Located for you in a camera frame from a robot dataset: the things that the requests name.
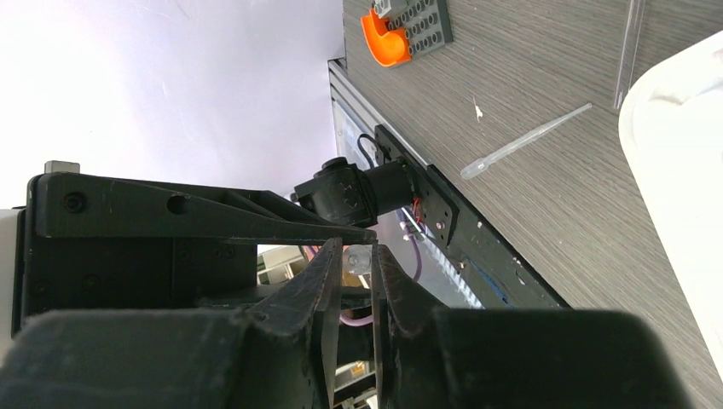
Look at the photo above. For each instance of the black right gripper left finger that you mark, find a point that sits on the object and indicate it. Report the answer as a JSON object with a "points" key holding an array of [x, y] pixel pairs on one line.
{"points": [[289, 345]]}

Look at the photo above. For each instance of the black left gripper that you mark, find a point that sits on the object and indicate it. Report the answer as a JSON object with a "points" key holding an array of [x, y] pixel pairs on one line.
{"points": [[89, 242]]}

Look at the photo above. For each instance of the clear glass test tube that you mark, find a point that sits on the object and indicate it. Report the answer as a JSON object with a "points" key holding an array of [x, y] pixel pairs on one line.
{"points": [[357, 259]]}

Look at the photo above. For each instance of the white plastic bin lid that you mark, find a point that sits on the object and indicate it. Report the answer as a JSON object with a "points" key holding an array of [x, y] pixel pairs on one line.
{"points": [[670, 130]]}

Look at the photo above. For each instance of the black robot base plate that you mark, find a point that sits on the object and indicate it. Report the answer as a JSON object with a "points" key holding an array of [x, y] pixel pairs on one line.
{"points": [[497, 274]]}

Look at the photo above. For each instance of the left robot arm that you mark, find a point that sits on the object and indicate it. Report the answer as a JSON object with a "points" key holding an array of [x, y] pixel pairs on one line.
{"points": [[343, 194]]}

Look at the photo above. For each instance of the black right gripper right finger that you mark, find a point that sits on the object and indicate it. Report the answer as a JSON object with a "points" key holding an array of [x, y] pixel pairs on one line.
{"points": [[408, 361]]}

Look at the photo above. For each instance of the grey brick plate orange piece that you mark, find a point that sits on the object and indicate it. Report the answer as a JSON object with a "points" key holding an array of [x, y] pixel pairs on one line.
{"points": [[398, 31]]}

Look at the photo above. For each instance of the clear plastic pipette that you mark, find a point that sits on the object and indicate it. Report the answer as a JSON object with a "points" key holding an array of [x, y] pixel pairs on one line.
{"points": [[480, 165]]}

